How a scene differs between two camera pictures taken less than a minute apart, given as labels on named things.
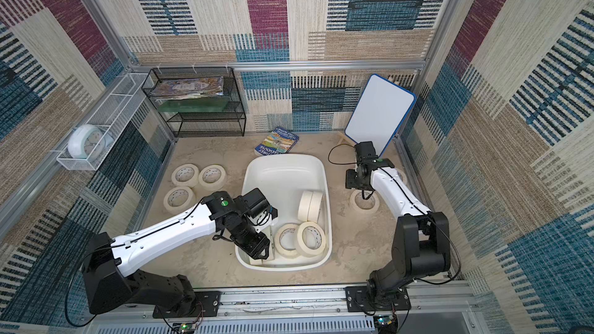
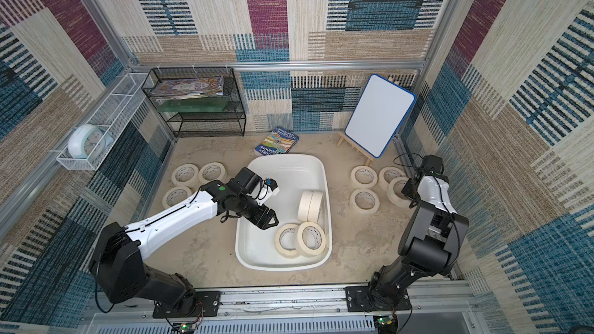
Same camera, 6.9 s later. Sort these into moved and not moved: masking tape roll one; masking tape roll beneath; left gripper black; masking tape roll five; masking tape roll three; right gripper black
Moved: right gripper black; left gripper black
Not moved: masking tape roll beneath; masking tape roll three; masking tape roll one; masking tape roll five
